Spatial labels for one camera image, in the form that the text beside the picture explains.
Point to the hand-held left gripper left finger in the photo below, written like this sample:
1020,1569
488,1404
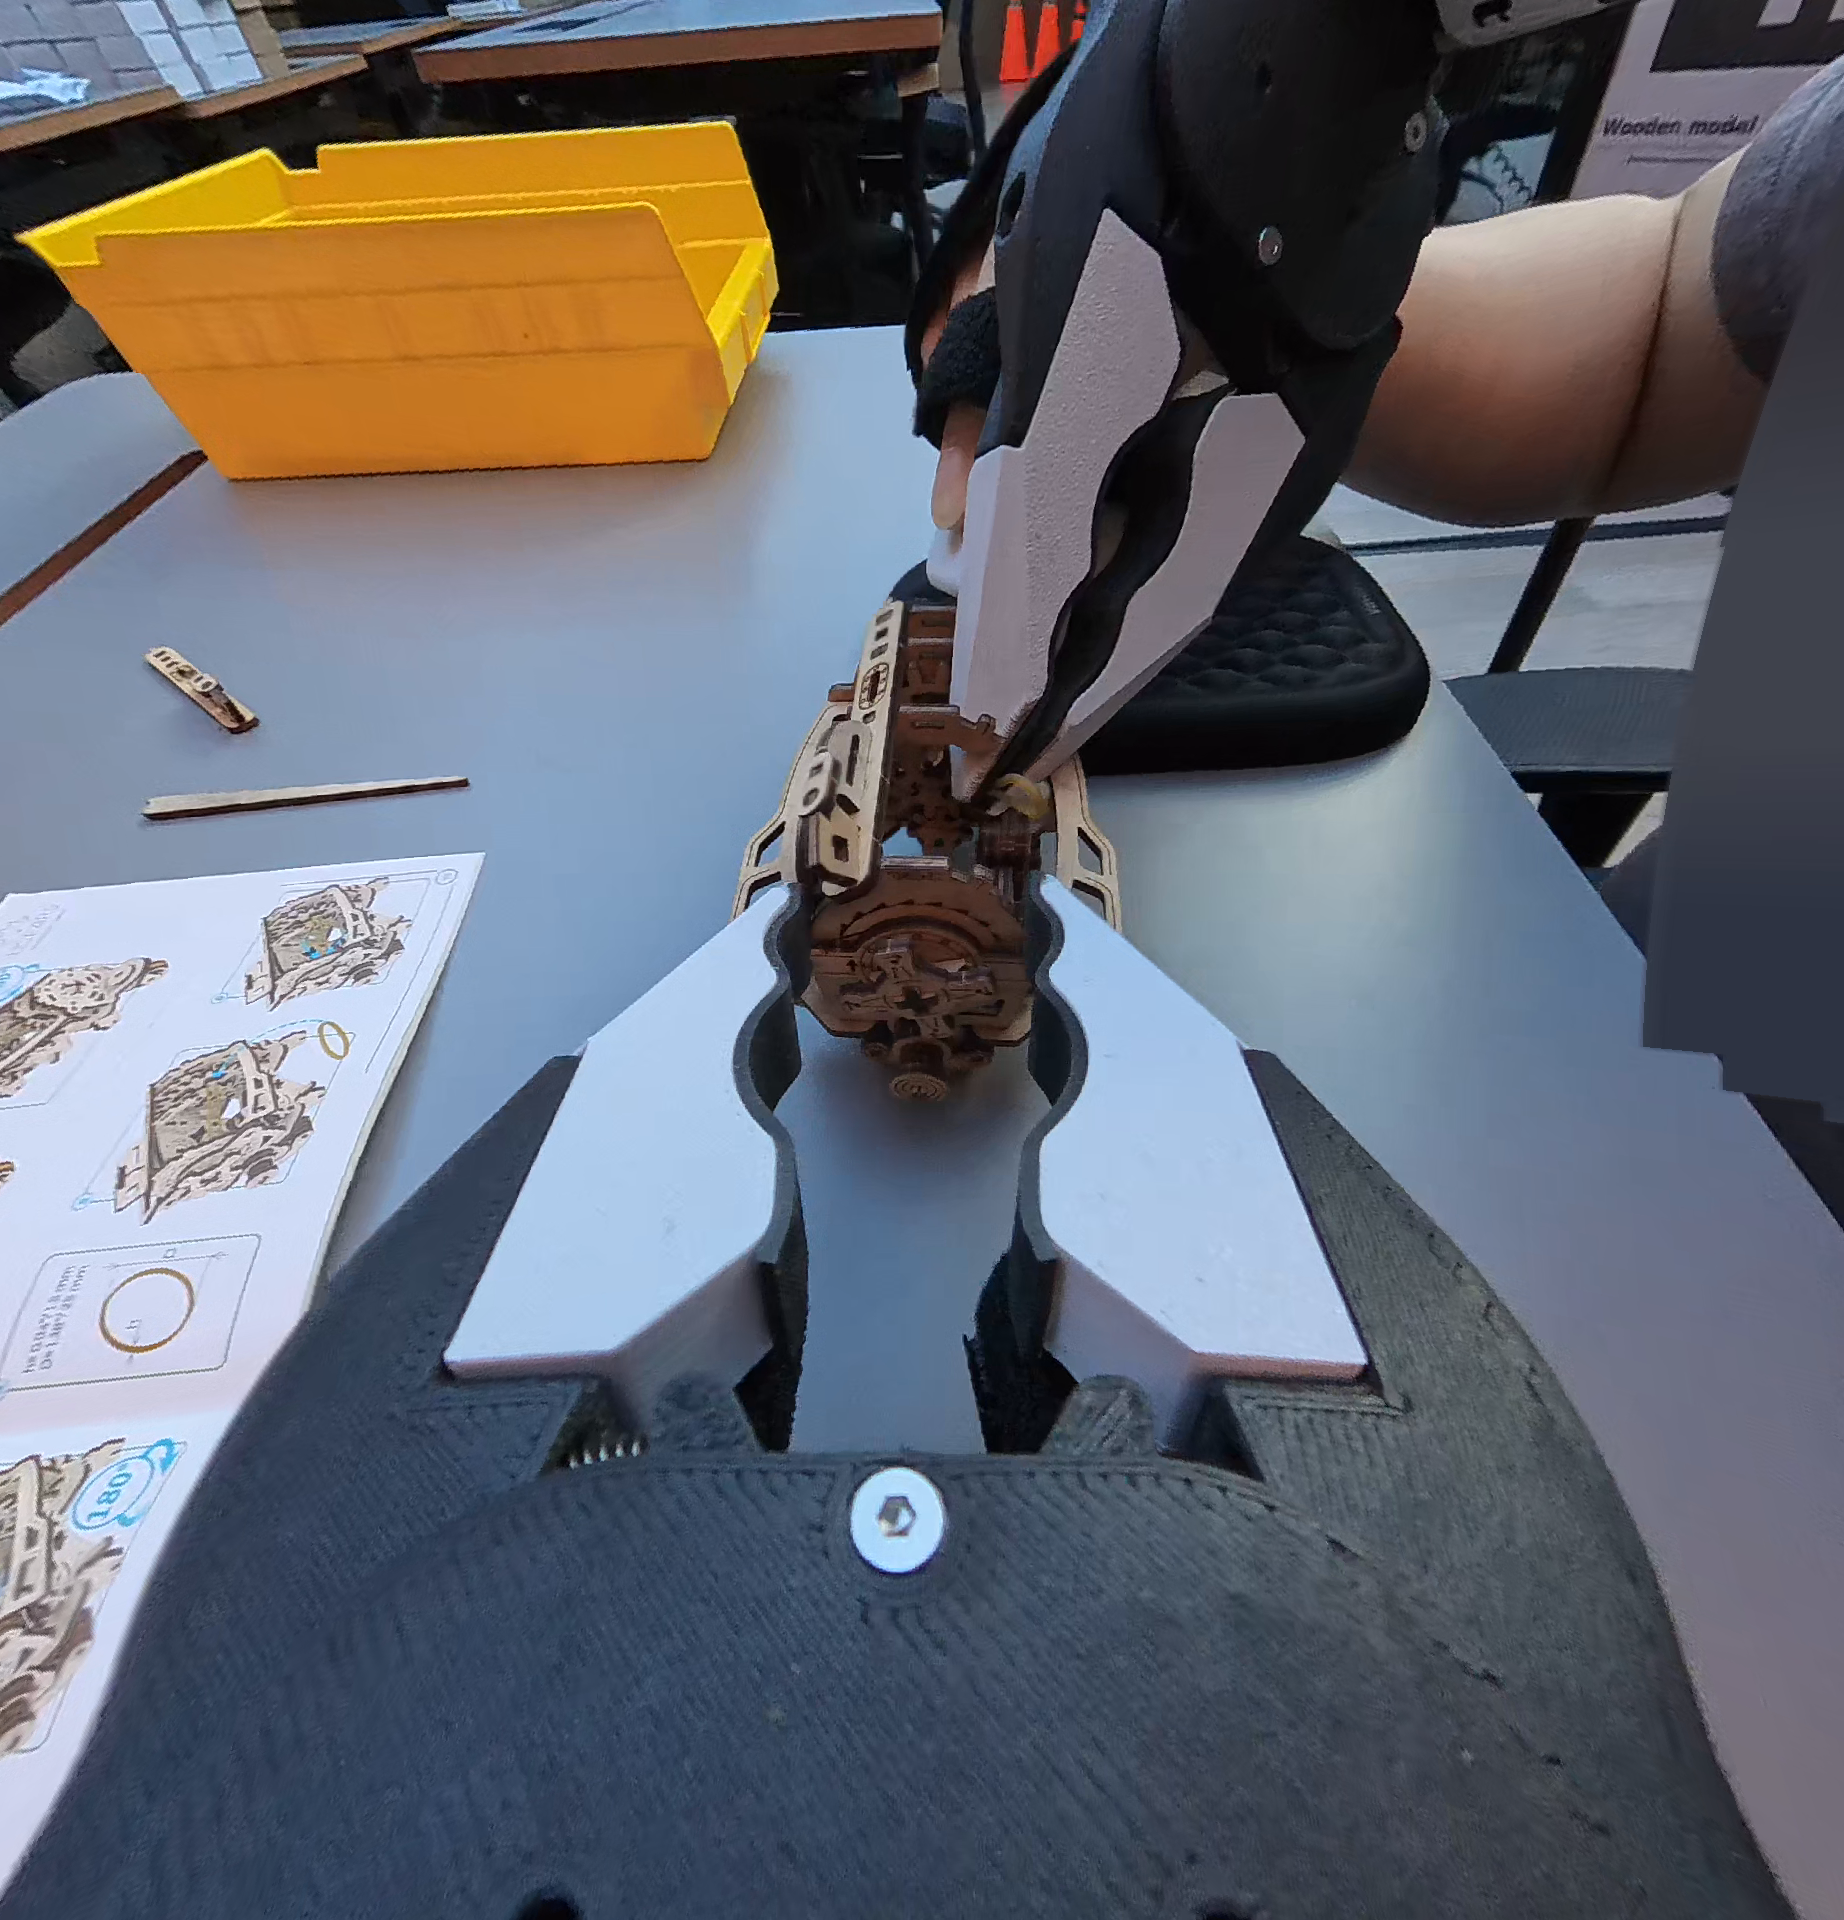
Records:
636,1168

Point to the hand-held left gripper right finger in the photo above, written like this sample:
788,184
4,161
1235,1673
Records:
1162,1185

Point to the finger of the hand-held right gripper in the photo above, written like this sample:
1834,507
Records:
1235,497
1065,451

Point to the yellow rubber band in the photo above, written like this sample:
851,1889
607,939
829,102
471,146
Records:
1024,795

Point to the wooden mechanical model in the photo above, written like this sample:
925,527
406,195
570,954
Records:
906,945

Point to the person's right forearm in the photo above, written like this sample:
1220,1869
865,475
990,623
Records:
1537,376

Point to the small wooden model part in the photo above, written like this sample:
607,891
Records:
202,691

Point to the person's right hand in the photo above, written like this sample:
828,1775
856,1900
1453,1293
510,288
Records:
958,475

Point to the black mesh chair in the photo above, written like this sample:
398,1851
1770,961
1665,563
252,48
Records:
1313,660

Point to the orange traffic cone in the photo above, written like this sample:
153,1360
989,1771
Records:
1018,45
1065,28

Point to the printed paper sign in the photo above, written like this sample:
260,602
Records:
1657,90

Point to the illustrated instruction booklet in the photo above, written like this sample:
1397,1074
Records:
189,1322

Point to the thin wooden stick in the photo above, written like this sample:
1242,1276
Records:
307,798

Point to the yellow plastic bin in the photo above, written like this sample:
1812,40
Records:
414,344

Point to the stack of white boxes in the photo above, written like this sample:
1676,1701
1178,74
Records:
189,28

